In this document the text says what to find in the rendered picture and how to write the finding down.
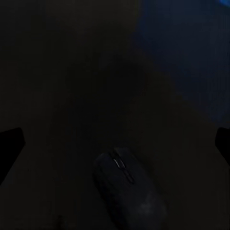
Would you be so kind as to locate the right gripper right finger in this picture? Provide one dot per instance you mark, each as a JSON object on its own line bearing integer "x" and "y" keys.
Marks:
{"x": 222, "y": 142}

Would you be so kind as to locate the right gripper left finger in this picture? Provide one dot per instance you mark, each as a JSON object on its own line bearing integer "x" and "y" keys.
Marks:
{"x": 11, "y": 144}

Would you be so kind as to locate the mouse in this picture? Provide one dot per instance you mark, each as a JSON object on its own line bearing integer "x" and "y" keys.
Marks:
{"x": 131, "y": 190}

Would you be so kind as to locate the desk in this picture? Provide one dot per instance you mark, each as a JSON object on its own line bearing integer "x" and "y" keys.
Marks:
{"x": 82, "y": 77}

